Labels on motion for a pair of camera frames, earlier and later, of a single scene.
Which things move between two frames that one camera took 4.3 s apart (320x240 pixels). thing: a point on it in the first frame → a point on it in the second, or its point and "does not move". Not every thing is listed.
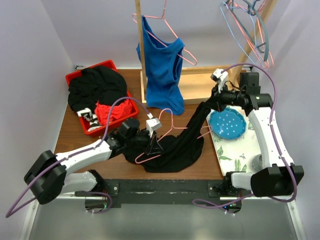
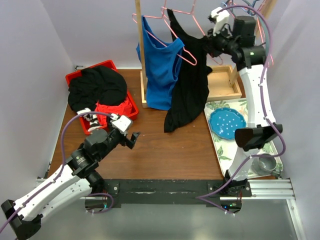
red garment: x=120 y=110 does not move
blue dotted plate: x=229 y=124 does not move
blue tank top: x=162 y=63 does not move
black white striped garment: x=86 y=113 does not move
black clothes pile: x=95 y=84 does not move
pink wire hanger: x=173 y=127 → x=163 y=10
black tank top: x=180 y=150 → x=190 y=91
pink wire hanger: x=164 y=17 does not move
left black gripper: x=154 y=147 → x=130 y=143
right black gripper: x=219 y=97 → x=211 y=45
